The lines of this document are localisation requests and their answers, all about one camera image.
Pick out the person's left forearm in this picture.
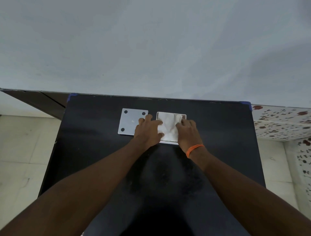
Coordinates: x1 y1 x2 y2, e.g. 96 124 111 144
0 140 150 236

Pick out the white square base plate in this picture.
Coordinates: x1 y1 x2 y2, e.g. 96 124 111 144
118 108 149 136

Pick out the stack of white tissues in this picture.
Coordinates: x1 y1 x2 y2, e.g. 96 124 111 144
157 113 183 142

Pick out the person's left hand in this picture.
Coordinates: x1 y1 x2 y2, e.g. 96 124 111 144
133 114 165 151

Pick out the person's right hand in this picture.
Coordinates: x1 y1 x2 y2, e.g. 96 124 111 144
175 118 204 155

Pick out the white tissue box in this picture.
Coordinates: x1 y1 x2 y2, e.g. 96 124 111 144
156 112 187 146

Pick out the black table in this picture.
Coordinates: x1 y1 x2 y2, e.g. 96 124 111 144
0 89 71 121

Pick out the orange thread wristband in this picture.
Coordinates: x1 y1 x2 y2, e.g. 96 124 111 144
186 144 205 159

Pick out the floral patterned tiled ledge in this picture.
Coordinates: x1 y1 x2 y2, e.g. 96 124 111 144
251 105 311 219

